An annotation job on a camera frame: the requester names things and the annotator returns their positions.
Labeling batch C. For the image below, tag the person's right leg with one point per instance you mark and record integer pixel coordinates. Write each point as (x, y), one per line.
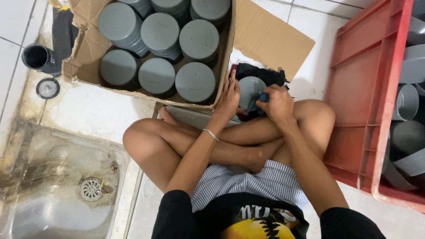
(312, 116)

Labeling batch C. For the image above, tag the black printed t-shirt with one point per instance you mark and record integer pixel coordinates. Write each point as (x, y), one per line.
(239, 215)

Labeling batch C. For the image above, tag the person's right fingers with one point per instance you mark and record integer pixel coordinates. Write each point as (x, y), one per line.
(270, 94)

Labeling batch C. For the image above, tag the black pipe fitting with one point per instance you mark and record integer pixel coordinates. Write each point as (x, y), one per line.
(39, 59)

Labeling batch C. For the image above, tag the round floor drain strainer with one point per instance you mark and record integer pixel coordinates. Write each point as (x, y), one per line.
(90, 189)

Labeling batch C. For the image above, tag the red plastic crate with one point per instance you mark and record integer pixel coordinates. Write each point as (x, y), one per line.
(358, 99)

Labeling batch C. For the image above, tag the person's left hand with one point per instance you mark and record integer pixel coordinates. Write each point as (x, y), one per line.
(227, 104)

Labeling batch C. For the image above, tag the person's right hand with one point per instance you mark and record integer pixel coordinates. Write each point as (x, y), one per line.
(280, 106)

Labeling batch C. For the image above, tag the person's leg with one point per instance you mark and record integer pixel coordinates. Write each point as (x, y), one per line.
(152, 149)
(312, 116)

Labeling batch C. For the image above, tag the round metal drain cover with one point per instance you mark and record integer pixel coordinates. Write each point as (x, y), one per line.
(47, 88)

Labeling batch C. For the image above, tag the striped shorts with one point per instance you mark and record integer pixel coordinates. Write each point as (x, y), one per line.
(252, 186)

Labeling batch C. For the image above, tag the group of grey pipe caps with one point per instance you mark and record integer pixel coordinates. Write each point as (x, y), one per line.
(159, 49)

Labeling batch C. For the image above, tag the person's left leg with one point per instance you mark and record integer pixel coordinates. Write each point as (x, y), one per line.
(152, 149)

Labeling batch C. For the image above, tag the grey pipe cap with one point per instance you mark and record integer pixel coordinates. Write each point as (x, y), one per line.
(248, 88)

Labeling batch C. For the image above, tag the heap of grey pipe fittings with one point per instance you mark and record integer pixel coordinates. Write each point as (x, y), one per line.
(410, 132)

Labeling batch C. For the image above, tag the brown cardboard sheet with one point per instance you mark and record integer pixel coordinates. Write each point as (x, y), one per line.
(269, 36)

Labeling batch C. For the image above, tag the grey flat board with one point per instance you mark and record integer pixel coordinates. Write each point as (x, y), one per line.
(196, 118)

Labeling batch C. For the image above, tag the brown cardboard box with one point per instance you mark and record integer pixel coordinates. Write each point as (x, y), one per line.
(86, 49)

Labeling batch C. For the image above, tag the black bag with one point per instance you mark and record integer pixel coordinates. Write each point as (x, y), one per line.
(63, 33)

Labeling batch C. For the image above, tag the black cloth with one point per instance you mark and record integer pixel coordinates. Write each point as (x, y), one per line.
(265, 74)

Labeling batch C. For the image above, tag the stainless steel basin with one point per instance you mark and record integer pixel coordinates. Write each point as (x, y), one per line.
(43, 186)

